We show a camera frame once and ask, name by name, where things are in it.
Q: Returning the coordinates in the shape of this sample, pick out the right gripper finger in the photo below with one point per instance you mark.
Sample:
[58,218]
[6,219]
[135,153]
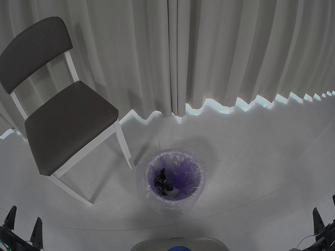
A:
[318,222]
[334,205]

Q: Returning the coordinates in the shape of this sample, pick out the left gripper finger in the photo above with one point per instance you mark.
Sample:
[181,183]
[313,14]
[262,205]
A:
[37,234]
[10,218]

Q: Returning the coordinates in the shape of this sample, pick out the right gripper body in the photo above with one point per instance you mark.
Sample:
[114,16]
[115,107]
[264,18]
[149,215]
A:
[328,238]

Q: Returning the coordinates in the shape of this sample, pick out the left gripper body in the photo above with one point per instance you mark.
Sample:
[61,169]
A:
[13,240]

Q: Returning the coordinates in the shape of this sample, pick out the purple plastic bag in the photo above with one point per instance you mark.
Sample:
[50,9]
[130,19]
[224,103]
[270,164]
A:
[183,171]

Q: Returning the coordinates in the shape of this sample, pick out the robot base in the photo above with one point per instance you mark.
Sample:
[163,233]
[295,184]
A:
[157,246]

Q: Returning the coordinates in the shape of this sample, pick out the white trash bin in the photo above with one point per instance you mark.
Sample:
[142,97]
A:
[192,199]

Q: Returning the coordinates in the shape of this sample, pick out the crumpled black plastic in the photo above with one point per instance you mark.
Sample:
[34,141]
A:
[162,180]

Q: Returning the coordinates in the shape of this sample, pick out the grey chair with white legs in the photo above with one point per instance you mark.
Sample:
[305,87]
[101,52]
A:
[70,119]

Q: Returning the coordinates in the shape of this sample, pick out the white printed wrapper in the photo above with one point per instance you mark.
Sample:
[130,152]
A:
[174,191]

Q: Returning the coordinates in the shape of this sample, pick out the white curtain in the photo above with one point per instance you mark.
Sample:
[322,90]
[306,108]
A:
[104,48]
[248,48]

